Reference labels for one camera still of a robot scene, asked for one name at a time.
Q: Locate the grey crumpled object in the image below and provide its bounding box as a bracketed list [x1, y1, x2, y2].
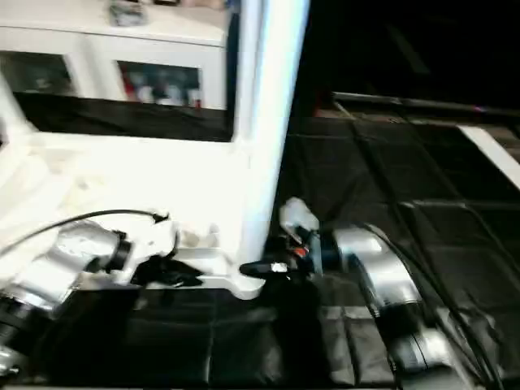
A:
[107, 2, 147, 25]

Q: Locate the white plastic table top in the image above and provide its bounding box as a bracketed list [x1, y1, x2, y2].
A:
[0, 130, 269, 300]

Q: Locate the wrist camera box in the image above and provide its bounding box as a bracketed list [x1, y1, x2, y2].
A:
[279, 197, 320, 245]
[118, 214, 181, 285]

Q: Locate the white glass-door cabinet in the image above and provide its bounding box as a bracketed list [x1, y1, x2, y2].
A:
[0, 0, 228, 111]

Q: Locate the white plastic table leg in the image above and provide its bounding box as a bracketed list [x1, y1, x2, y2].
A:
[0, 77, 35, 143]
[234, 0, 311, 281]

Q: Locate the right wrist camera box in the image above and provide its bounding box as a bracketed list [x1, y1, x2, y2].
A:
[279, 197, 320, 245]

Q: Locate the white flat strip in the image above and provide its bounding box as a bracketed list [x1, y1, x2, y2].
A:
[457, 126, 520, 189]

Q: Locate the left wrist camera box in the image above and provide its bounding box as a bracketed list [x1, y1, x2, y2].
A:
[118, 214, 181, 285]

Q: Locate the red bottle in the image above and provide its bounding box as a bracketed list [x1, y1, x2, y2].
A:
[122, 69, 141, 102]

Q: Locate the dark long rail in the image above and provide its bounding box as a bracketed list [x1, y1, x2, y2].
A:
[331, 92, 520, 116]

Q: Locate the black work mat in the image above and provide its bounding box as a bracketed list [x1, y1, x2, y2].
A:
[0, 93, 520, 387]

